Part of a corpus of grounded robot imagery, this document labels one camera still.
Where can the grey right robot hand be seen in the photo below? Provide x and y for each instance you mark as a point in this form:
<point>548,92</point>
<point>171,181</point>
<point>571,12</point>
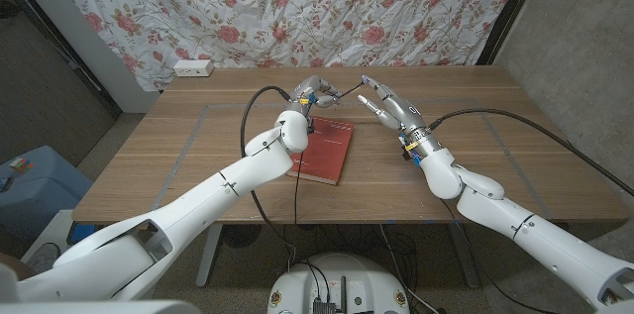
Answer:
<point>406,116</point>

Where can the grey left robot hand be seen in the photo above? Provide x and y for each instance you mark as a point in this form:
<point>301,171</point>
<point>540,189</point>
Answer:
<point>309,88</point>

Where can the black mechanical pencil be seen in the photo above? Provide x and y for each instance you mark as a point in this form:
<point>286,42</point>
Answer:
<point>352,89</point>

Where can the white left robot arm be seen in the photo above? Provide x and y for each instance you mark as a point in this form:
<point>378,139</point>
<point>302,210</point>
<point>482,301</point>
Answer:
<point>208,200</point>

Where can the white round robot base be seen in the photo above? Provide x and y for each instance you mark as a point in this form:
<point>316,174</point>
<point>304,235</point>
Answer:
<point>342,279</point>

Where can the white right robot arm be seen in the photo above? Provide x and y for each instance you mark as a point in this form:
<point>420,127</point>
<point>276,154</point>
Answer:
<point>535,235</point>

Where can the red notebook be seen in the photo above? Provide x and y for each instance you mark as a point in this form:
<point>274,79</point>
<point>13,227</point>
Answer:
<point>329,155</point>

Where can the floral backdrop cloth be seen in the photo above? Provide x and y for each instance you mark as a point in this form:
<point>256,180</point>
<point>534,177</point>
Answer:
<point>297,7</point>

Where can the white power strip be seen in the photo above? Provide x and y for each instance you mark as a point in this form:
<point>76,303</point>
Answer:
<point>193,68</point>

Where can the grey table leg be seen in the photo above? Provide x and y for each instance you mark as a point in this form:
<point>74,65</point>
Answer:
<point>208,254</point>
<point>465,254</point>

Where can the black round floor fan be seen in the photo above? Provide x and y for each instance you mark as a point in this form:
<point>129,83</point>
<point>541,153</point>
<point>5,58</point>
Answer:
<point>238,236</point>

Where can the blue foot pedal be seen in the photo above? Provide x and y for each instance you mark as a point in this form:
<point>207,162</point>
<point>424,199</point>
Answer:
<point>80,232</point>

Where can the blue storage box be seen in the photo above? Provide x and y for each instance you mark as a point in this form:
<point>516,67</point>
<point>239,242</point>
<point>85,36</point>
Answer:
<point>44,190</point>

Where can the rubik's cube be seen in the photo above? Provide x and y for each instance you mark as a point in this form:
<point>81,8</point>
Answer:
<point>21,164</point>

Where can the white robot torso edge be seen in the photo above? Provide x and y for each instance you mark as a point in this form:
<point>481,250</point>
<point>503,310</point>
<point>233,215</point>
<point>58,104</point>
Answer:
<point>99,308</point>

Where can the grey sneaker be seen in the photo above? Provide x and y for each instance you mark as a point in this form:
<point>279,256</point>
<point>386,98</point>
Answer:
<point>44,257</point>

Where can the person's leg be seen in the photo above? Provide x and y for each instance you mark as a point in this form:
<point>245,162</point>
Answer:
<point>10,267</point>

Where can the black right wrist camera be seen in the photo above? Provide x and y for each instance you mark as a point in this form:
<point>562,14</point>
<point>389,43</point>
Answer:
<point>411,156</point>

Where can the black backdrop frame pole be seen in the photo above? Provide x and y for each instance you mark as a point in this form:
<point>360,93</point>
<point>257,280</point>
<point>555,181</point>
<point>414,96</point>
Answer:
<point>510,7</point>

